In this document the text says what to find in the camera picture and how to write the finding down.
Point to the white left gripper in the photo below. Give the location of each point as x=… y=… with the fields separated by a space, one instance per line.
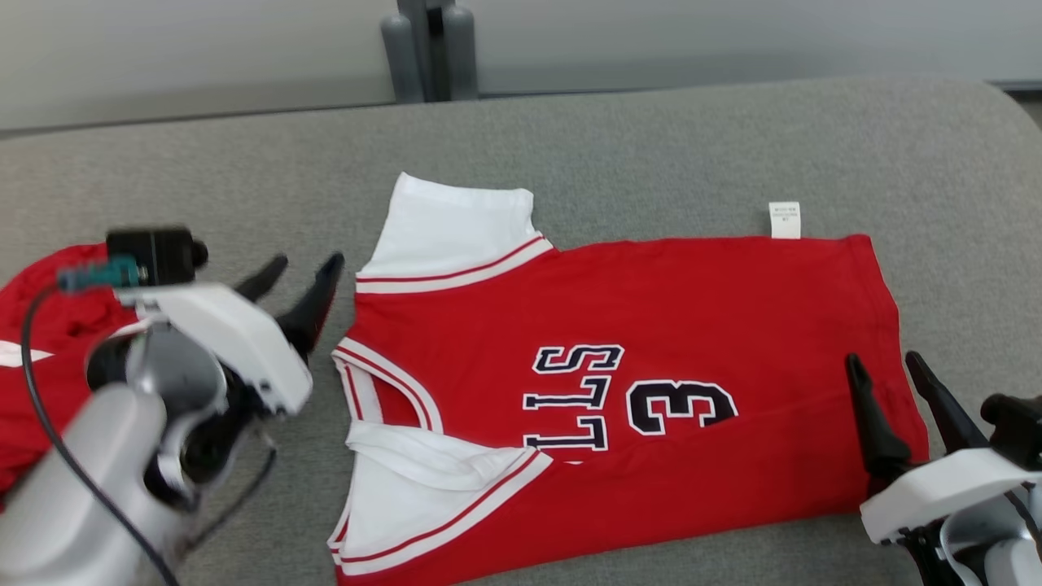
x=236 y=325

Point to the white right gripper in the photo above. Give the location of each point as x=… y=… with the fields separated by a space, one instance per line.
x=936 y=488

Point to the red white-striped shorts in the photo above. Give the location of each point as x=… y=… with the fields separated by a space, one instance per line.
x=73 y=317

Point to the red white basketball jersey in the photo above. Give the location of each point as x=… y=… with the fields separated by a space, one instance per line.
x=692 y=325

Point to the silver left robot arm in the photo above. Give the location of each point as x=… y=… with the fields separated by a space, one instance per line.
x=73 y=488

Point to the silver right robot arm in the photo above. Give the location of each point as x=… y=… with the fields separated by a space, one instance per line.
x=993 y=561

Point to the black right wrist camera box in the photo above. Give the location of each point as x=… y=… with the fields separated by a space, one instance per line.
x=1017 y=427

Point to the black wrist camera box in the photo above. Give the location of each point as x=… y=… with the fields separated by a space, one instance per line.
x=1017 y=427
x=155 y=254

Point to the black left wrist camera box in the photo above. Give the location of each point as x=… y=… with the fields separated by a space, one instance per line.
x=155 y=254

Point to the grey metal post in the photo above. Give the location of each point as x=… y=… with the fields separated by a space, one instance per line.
x=460 y=57

